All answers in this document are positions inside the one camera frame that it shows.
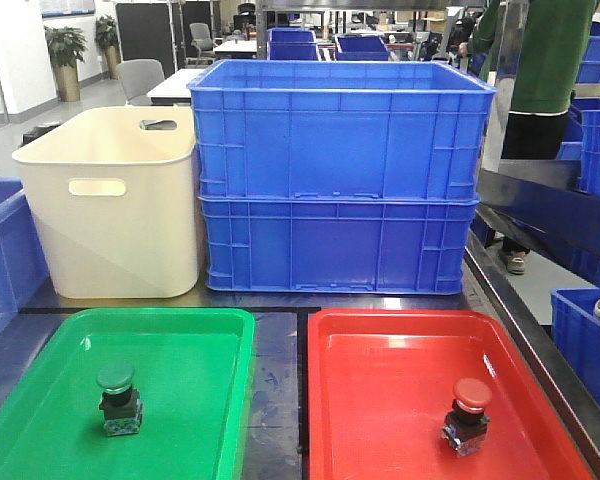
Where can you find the blue bin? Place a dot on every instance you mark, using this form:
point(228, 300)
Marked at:
point(23, 268)
point(576, 333)

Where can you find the grey office chair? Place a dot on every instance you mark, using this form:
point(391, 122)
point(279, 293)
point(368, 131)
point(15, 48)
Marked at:
point(137, 78)

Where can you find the potted plant gold pot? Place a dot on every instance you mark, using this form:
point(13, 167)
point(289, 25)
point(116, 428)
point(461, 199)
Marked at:
point(66, 47)

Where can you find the lower stacked blue crate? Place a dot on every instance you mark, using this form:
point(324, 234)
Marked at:
point(384, 247)

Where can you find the blue bin far left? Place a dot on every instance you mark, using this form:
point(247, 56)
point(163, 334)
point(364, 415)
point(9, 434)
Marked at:
point(23, 268)

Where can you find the blue bin far right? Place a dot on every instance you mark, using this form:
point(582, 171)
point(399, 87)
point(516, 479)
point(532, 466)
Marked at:
point(576, 333)

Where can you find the upper stacked blue crate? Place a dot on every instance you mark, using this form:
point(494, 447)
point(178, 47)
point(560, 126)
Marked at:
point(311, 129)

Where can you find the person in green jacket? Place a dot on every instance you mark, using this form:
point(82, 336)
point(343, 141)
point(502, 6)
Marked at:
point(555, 40)

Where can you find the green plastic tray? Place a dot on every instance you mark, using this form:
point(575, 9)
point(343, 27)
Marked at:
point(193, 370)

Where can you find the stacked blue crate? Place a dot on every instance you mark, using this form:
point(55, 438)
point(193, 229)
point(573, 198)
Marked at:
point(311, 129)
point(384, 247)

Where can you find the red mushroom push button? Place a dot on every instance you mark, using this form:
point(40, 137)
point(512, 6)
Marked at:
point(465, 425)

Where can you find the red plastic tray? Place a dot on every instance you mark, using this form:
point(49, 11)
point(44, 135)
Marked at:
point(381, 382)

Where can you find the green mushroom push button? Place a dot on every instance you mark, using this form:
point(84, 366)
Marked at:
point(120, 401)

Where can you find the cream plastic basket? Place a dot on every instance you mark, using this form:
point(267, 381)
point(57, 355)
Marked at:
point(112, 195)

